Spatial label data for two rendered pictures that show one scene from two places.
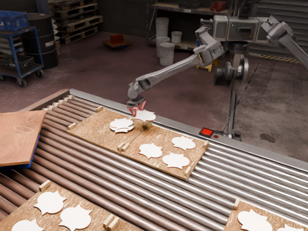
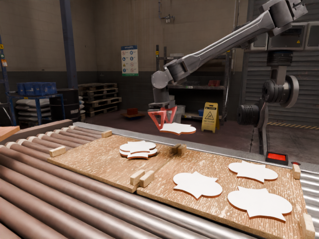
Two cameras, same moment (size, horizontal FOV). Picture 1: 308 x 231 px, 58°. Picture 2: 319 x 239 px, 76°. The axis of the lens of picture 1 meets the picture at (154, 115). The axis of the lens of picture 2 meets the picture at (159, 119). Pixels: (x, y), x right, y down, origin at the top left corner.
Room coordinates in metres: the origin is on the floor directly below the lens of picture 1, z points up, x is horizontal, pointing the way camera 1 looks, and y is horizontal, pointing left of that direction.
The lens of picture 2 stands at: (0.72, 0.12, 1.26)
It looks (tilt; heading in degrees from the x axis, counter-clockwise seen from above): 13 degrees down; 0
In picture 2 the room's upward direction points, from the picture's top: straight up
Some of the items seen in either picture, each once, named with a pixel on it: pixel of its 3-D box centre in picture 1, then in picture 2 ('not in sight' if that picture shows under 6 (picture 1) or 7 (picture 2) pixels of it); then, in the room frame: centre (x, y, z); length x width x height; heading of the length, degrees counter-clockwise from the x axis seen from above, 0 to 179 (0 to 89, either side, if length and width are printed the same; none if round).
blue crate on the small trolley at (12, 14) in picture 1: (7, 20); (37, 88); (4.28, 2.24, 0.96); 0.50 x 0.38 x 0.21; 78
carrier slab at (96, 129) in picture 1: (109, 128); (118, 154); (1.49, 0.29, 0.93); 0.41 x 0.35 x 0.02; 60
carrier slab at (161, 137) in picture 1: (166, 148); (223, 181); (1.29, -0.08, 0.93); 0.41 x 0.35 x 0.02; 61
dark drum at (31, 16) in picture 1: (38, 41); (65, 110); (4.97, 2.12, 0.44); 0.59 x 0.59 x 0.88
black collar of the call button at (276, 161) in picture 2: (206, 132); (276, 158); (1.47, -0.34, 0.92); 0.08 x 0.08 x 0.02; 60
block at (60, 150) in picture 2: (72, 126); (57, 151); (1.47, 0.52, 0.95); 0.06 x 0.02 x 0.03; 150
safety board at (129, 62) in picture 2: not in sight; (129, 60); (7.20, 1.04, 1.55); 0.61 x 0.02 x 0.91; 63
